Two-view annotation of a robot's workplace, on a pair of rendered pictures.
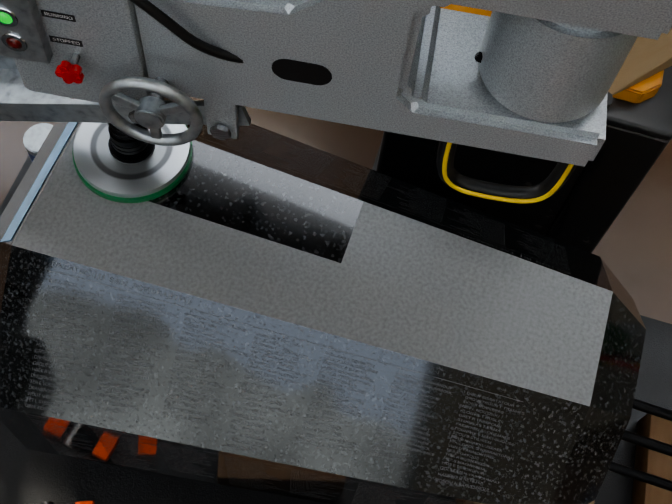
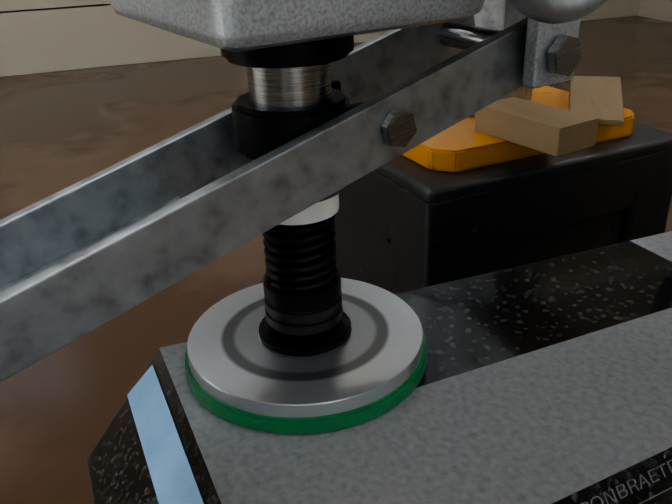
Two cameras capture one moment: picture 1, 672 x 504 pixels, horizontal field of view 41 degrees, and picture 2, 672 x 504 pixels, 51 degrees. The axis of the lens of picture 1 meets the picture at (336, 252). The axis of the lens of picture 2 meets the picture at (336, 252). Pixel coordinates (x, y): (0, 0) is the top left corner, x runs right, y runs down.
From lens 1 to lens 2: 1.34 m
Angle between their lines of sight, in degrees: 43
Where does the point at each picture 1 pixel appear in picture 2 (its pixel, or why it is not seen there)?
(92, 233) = (402, 485)
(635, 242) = not seen: hidden behind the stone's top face
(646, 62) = (611, 96)
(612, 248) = not seen: hidden behind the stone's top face
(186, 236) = (537, 385)
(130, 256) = (513, 467)
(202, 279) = (652, 413)
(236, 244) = (606, 349)
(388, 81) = not seen: outside the picture
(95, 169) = (293, 385)
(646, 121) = (655, 138)
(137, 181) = (381, 358)
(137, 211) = (422, 408)
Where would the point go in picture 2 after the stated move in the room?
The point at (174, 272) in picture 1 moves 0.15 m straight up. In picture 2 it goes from (606, 435) to (635, 262)
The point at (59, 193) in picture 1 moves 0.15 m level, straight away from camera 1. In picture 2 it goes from (258, 476) to (92, 430)
